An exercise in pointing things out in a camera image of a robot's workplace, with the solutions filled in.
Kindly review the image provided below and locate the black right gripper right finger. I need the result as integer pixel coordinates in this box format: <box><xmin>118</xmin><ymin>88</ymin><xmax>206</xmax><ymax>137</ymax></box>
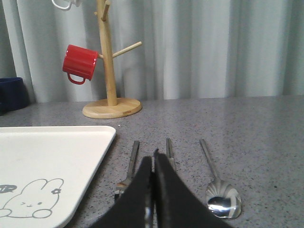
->
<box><xmin>154</xmin><ymin>150</ymin><xmax>231</xmax><ymax>228</ymax></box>

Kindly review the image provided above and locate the cream rabbit serving tray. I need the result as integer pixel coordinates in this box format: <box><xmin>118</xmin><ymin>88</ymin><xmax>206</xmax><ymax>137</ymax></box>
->
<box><xmin>0</xmin><ymin>126</ymin><xmax>116</xmax><ymax>228</ymax></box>

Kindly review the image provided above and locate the silver metal spoon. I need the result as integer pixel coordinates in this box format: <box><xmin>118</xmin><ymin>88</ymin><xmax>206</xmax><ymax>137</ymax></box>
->
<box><xmin>199</xmin><ymin>139</ymin><xmax>242</xmax><ymax>219</ymax></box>

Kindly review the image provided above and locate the dark blue mug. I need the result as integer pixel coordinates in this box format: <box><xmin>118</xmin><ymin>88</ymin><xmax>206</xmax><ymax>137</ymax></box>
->
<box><xmin>0</xmin><ymin>77</ymin><xmax>30</xmax><ymax>114</ymax></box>

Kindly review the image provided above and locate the white mug on stand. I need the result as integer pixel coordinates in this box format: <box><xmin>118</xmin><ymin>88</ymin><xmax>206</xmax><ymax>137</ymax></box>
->
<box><xmin>51</xmin><ymin>0</ymin><xmax>82</xmax><ymax>11</ymax></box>

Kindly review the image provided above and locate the red ribbed mug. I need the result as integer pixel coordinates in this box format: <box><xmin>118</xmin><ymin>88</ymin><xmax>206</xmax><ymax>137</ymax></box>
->
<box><xmin>62</xmin><ymin>44</ymin><xmax>99</xmax><ymax>85</ymax></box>

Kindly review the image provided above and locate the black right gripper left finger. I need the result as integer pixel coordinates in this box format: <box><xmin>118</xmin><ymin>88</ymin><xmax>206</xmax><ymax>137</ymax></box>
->
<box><xmin>91</xmin><ymin>156</ymin><xmax>152</xmax><ymax>228</ymax></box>

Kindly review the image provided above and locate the wooden mug tree stand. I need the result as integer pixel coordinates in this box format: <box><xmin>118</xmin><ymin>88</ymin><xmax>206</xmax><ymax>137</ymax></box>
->
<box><xmin>82</xmin><ymin>0</ymin><xmax>142</xmax><ymax>119</ymax></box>

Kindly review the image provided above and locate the silver metal fork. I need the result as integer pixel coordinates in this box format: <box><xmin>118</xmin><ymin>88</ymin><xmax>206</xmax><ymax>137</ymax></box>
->
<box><xmin>114</xmin><ymin>141</ymin><xmax>140</xmax><ymax>202</ymax></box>

